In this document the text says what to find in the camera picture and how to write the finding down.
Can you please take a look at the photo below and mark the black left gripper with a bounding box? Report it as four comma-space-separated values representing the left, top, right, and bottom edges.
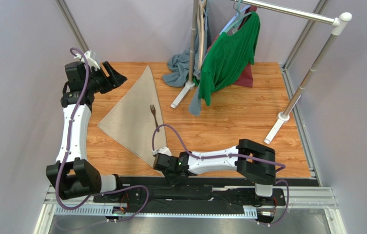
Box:
85, 61, 127, 95

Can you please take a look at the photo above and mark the beige linen napkin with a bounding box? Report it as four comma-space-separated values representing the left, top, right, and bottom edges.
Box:
97, 66, 163, 167

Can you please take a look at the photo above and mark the dark wooden fork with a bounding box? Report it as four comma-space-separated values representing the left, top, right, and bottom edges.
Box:
150, 104, 159, 132

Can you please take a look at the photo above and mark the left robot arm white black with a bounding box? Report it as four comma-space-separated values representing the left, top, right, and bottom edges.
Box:
46, 61, 127, 200

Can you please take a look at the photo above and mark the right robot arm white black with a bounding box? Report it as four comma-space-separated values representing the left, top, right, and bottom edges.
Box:
152, 139, 276, 197

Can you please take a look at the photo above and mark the blue-grey garment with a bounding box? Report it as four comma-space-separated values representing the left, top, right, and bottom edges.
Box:
162, 6, 212, 116

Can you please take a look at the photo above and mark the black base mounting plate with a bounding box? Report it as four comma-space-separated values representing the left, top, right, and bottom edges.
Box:
92, 176, 288, 215

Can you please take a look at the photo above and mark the maroon garment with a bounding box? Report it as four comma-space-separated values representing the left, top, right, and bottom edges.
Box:
207, 5, 257, 88

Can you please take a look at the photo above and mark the green t-shirt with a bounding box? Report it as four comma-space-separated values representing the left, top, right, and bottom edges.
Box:
198, 12, 261, 106

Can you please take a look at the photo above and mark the beige wooden clothes hanger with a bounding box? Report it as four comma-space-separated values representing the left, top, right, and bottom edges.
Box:
197, 0, 207, 67

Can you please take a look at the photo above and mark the teal clothes hanger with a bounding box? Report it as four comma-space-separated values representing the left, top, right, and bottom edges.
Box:
220, 0, 251, 35

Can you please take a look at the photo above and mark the silver white clothes rack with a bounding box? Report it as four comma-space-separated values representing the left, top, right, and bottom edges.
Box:
170, 0, 352, 144

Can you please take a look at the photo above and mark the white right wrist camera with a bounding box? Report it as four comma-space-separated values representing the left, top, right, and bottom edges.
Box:
152, 146, 172, 156

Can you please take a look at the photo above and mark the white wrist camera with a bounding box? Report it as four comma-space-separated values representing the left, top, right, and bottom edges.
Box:
74, 50, 101, 71
152, 146, 172, 156

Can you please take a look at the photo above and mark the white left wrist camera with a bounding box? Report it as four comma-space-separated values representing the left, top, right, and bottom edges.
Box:
74, 50, 101, 71

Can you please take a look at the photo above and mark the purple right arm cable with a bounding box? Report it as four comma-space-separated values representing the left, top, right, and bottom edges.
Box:
152, 124, 290, 227

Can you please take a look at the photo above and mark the aluminium frame rail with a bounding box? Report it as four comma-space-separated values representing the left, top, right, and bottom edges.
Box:
35, 177, 346, 234

